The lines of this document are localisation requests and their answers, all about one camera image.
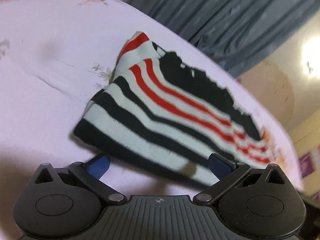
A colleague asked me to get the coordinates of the cream wardrobe with stickers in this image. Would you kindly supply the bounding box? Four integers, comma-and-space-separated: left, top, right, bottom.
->
289, 111, 320, 201

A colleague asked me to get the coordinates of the striped knit children sweater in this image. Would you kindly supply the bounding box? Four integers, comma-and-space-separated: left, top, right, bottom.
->
73, 31, 272, 189

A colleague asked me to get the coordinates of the cream arched headboard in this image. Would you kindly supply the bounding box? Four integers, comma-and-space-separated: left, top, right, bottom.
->
237, 60, 295, 127

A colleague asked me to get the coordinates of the bright wall lamp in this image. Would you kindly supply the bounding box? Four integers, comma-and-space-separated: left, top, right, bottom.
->
300, 36, 320, 79

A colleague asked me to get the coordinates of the pink floral bed sheet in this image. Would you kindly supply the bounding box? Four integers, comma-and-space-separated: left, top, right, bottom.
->
1, 0, 303, 239

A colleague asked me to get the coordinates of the blue grey curtain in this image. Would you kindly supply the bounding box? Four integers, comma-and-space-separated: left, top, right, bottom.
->
124, 0, 319, 77

